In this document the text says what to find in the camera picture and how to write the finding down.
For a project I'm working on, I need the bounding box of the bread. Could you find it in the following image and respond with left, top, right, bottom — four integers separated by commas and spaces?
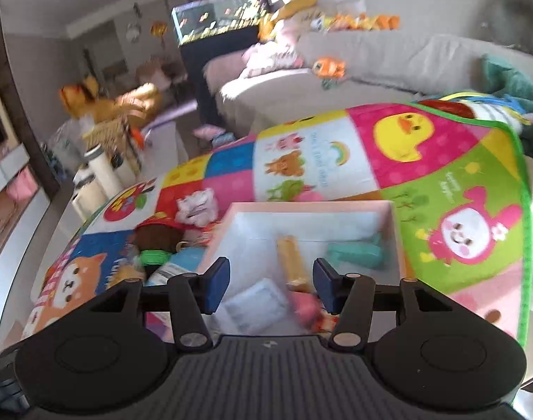
277, 235, 313, 294

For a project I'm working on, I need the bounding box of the yellow cushion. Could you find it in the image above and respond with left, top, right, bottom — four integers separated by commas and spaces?
277, 0, 317, 20

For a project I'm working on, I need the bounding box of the white tv cabinet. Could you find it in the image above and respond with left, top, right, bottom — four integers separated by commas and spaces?
0, 144, 53, 272

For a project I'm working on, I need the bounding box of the white jug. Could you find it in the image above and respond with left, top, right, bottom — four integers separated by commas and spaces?
72, 164, 105, 219

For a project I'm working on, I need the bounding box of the light blue packet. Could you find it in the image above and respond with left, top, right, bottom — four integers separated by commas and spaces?
146, 247, 206, 287

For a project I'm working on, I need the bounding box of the pink clothes heap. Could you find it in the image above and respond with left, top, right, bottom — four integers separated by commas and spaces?
242, 46, 304, 73

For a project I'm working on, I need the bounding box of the yellow orange duck plush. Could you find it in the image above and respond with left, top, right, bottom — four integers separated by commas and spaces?
319, 11, 400, 31

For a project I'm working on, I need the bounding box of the brown green crochet toy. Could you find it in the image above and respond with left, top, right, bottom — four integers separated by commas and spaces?
133, 214, 184, 265

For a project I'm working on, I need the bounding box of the beige sofa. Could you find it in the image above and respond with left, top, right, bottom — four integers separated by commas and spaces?
205, 30, 533, 141

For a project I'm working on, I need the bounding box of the glass fish tank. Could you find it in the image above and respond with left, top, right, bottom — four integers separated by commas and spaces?
171, 0, 276, 47

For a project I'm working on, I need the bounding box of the white thermos bottle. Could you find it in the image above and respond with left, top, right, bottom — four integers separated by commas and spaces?
85, 146, 119, 193

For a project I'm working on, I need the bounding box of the teal plastic toy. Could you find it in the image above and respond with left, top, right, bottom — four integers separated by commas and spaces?
327, 234, 383, 270

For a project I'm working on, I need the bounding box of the black fish tank cabinet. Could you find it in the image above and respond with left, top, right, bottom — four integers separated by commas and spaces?
180, 26, 267, 127

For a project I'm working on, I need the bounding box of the white blue soft packet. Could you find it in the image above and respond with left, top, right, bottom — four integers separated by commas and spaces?
225, 279, 289, 333

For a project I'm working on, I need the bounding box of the pink small toy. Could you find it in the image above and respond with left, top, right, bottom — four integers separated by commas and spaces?
288, 291, 337, 331

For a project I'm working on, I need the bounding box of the white lace cloth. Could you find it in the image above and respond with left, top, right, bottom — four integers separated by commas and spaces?
176, 189, 219, 227

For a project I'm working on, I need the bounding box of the clear plastic bag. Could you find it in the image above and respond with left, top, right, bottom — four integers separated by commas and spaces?
48, 120, 88, 162

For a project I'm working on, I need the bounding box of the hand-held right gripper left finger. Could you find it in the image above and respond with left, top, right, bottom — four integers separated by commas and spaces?
87, 257, 231, 351

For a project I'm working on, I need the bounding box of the woven basket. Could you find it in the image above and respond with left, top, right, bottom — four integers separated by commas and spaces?
83, 120, 132, 158

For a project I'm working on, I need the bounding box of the orange fish plush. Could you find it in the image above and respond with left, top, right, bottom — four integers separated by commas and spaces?
312, 56, 348, 80

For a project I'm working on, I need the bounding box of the pink cardboard box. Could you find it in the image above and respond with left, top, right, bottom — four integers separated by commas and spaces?
199, 200, 409, 333

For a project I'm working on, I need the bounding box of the colourful printed play mat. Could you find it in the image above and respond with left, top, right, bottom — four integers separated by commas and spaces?
19, 101, 533, 351

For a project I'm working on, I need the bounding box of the pink bag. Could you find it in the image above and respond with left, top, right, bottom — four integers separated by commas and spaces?
6, 170, 37, 202

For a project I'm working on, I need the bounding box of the golden plush toy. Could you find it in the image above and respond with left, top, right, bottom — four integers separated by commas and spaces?
96, 83, 162, 123

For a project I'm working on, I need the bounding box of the green towel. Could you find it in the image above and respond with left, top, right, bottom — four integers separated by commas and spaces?
481, 55, 533, 110

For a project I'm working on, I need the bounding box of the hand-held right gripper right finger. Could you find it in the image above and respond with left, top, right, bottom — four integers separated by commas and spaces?
313, 257, 446, 351

